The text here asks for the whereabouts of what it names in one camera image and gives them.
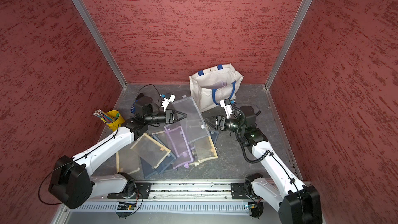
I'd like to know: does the blue stapler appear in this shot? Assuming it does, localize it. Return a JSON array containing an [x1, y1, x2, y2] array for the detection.
[[130, 93, 145, 114]]

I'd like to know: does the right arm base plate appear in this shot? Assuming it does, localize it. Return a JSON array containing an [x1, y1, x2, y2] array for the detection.
[[230, 181, 258, 200]]

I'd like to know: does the yellow pencil cup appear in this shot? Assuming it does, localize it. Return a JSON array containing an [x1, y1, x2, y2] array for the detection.
[[106, 110, 125, 131]]

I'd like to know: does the purple mesh pouch centre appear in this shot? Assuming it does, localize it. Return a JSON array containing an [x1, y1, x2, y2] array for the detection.
[[164, 125, 193, 169]]

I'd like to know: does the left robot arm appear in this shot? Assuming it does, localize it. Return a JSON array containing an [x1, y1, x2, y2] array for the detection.
[[45, 92, 187, 209]]

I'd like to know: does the small navy pouch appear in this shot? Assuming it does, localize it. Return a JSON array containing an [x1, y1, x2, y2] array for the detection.
[[210, 130, 219, 146]]

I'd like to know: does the grey mesh pouch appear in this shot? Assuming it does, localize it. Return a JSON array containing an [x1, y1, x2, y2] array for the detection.
[[165, 96, 210, 144]]

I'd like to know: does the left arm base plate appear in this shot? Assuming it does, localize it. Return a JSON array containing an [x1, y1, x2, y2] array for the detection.
[[107, 182, 152, 200]]

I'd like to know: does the beige trim mesh pouch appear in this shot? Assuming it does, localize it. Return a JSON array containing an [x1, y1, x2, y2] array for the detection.
[[131, 133, 171, 169]]

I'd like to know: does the white canvas tote bag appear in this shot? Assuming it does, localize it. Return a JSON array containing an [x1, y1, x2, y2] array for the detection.
[[189, 64, 244, 113]]

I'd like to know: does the right aluminium corner post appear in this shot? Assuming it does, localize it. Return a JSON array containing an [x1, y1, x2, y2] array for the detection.
[[265, 0, 313, 90]]

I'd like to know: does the left aluminium corner post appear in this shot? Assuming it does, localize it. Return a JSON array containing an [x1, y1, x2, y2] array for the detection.
[[72, 0, 128, 89]]

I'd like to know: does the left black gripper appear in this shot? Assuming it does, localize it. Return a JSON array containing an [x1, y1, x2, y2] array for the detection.
[[145, 109, 187, 124]]

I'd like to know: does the aluminium corner post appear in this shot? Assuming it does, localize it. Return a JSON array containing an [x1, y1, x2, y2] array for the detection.
[[72, 0, 128, 89], [265, 0, 313, 90]]

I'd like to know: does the aluminium front rail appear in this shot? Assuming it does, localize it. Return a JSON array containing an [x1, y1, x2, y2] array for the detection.
[[52, 180, 273, 224]]

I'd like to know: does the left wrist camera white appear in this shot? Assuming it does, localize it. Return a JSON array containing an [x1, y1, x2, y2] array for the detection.
[[160, 93, 176, 112]]

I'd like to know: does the coloured pencils bundle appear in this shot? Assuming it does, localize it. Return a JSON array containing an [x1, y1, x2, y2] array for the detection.
[[92, 110, 115, 124]]

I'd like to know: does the beige pouch far left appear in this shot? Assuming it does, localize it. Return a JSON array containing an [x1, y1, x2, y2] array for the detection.
[[116, 146, 140, 174]]

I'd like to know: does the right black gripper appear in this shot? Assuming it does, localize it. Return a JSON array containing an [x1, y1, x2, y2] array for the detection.
[[204, 114, 246, 133]]

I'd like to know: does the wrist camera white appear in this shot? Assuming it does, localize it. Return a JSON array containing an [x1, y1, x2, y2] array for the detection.
[[160, 93, 176, 112], [220, 99, 235, 119]]

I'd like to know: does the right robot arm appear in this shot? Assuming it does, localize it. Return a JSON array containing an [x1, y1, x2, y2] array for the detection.
[[204, 105, 323, 224]]

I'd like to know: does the dark blue mesh pouch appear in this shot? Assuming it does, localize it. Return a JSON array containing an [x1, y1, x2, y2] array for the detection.
[[131, 132, 176, 179]]

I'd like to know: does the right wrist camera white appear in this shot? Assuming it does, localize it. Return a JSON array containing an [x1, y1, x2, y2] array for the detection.
[[220, 99, 235, 119]]

